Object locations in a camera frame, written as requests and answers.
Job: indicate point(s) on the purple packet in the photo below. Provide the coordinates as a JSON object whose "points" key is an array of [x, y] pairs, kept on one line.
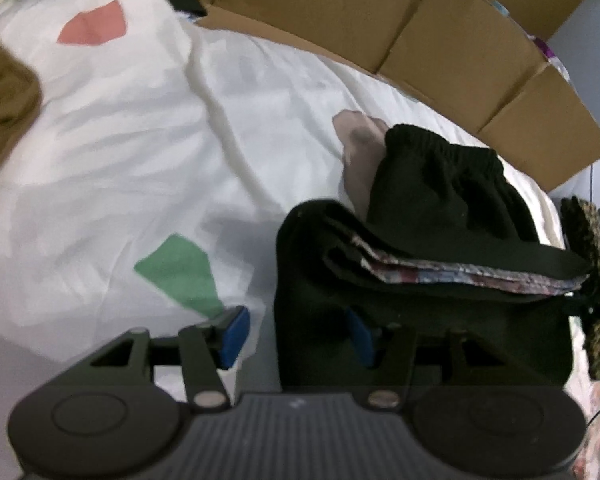
{"points": [[547, 50]]}

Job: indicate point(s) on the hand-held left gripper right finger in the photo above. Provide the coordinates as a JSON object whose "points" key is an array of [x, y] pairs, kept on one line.
{"points": [[361, 342]]}

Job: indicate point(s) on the leopard print garment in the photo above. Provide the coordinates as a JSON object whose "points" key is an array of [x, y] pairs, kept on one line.
{"points": [[592, 230]]}

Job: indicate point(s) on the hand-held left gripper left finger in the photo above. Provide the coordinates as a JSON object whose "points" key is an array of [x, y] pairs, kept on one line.
{"points": [[235, 332]]}

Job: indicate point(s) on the white bear-print blanket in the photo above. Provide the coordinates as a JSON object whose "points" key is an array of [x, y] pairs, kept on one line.
{"points": [[130, 125]]}

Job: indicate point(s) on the black garment patterned lining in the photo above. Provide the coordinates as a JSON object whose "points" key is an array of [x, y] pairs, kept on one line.
{"points": [[430, 200]]}

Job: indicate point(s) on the brown garment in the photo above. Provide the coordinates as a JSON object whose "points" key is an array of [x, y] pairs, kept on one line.
{"points": [[5, 95]]}

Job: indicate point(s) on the brown cardboard sheet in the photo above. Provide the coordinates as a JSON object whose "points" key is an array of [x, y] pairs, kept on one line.
{"points": [[455, 40]]}

